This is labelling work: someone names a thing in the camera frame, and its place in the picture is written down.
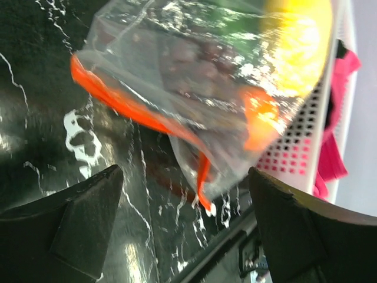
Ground white perforated plastic basket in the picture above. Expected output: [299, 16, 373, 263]
[257, 1, 358, 203]

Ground green fake pepper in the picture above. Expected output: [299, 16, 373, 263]
[208, 1, 266, 54]

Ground pink cloth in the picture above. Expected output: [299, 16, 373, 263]
[313, 47, 361, 202]

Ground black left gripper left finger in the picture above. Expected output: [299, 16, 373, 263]
[1, 164, 124, 282]

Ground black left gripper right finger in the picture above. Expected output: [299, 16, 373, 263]
[249, 167, 376, 283]

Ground dark purple fake grapes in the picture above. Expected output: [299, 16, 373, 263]
[159, 38, 239, 101]

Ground yellow fake banana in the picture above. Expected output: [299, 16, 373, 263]
[260, 1, 333, 99]

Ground clear zip bag orange seal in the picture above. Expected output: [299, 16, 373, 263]
[71, 1, 333, 215]

